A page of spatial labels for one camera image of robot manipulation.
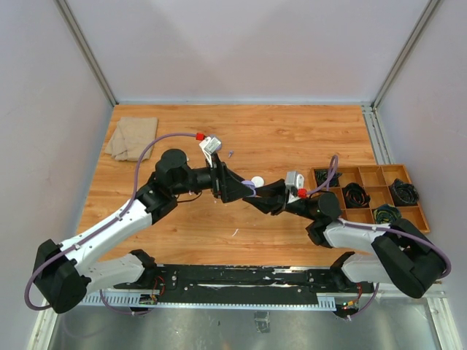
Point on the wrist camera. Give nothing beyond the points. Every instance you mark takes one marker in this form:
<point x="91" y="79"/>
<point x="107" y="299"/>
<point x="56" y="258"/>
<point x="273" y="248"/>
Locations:
<point x="294" y="181"/>
<point x="210" y="145"/>

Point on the white cable duct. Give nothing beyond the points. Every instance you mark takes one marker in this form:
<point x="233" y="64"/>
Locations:
<point x="143" y="300"/>

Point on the wooden compartment tray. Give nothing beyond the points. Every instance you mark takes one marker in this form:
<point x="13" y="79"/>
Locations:
<point x="374" y="194"/>

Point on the white earbud case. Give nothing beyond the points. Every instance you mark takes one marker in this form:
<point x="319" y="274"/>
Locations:
<point x="258" y="181"/>

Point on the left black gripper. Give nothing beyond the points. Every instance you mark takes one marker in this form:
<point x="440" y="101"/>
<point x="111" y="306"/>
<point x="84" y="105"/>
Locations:
<point x="227" y="184"/>

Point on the beige folded cloth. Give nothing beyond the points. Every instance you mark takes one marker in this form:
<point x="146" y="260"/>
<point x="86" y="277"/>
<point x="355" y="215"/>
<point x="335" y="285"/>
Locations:
<point x="130" y="138"/>

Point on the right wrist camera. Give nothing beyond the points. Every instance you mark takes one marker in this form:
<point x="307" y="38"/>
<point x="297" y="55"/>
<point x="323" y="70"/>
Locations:
<point x="294" y="181"/>

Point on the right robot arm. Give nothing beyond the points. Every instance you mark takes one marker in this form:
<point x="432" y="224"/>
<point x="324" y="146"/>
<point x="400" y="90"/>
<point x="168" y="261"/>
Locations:
<point x="396" y="253"/>

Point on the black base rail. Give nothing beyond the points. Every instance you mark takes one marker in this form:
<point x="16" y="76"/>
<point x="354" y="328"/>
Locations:
<point x="242" y="283"/>

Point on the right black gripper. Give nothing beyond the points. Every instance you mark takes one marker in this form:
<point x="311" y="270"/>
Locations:
<point x="274" y="205"/>

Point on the purple earbud case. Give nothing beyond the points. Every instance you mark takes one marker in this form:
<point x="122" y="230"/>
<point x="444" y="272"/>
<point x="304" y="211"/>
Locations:
<point x="250" y="185"/>

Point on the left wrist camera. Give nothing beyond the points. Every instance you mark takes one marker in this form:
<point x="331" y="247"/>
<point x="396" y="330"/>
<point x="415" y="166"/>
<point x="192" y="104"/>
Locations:
<point x="210" y="145"/>

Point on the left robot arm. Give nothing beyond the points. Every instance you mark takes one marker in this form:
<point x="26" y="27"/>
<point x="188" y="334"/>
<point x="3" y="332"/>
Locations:
<point x="64" y="273"/>

